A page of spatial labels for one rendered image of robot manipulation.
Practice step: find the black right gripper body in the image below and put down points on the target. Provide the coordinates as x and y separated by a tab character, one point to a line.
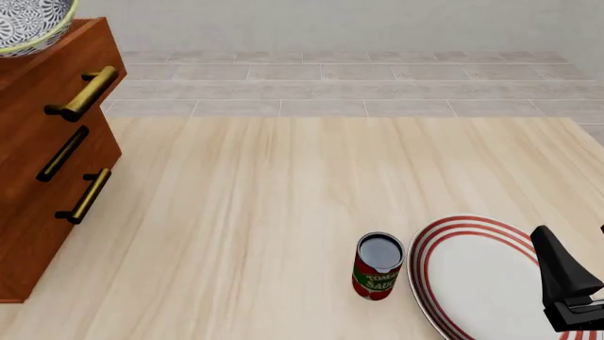
578	315

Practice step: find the wooden cabinet drawer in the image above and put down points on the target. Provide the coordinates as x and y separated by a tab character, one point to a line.
28	255
19	202
28	106

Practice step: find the wooden cabinet with drawers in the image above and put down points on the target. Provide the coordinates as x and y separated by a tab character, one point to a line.
80	35

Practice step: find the patterned blue-white bowl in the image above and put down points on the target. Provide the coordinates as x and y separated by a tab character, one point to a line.
28	25

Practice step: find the white plate with red rings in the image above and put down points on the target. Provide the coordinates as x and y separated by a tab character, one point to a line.
476	283

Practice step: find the red tomato sauce tin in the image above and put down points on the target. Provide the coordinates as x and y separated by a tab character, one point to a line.
377	276

